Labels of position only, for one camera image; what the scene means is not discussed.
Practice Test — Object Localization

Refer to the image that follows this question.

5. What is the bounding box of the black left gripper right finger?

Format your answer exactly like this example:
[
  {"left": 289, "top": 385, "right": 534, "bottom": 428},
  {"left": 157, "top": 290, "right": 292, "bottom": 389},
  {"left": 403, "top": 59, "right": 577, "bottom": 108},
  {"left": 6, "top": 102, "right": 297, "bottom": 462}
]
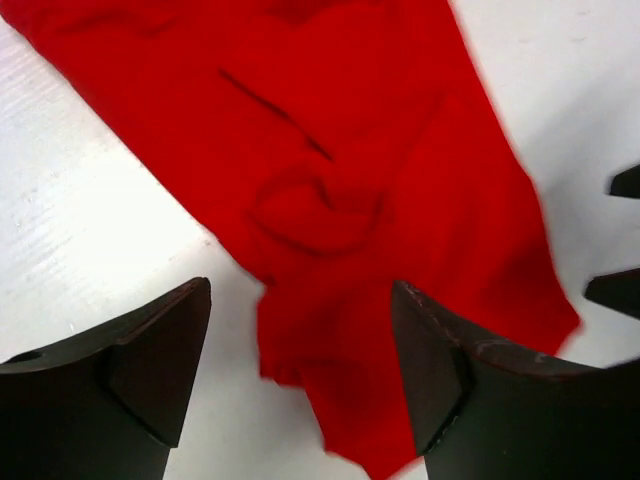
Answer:
[{"left": 391, "top": 282, "right": 639, "bottom": 480}]

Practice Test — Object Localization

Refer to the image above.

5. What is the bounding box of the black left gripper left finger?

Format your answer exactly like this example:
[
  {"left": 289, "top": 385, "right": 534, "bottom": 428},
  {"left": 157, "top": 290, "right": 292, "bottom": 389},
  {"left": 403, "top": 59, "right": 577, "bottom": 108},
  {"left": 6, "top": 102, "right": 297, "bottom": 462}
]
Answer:
[{"left": 1, "top": 277, "right": 211, "bottom": 480}]

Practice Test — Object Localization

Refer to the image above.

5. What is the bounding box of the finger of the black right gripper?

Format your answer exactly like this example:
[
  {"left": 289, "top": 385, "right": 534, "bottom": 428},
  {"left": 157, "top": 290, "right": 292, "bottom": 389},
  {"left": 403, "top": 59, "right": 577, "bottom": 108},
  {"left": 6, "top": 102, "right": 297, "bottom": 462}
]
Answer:
[
  {"left": 584, "top": 268, "right": 640, "bottom": 319},
  {"left": 608, "top": 164, "right": 640, "bottom": 199}
]

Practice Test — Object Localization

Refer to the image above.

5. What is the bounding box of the red t-shirt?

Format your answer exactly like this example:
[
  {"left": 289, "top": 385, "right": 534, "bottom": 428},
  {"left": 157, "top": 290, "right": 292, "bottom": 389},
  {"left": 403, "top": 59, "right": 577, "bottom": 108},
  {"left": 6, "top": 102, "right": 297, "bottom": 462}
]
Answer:
[{"left": 1, "top": 1, "right": 580, "bottom": 479}]

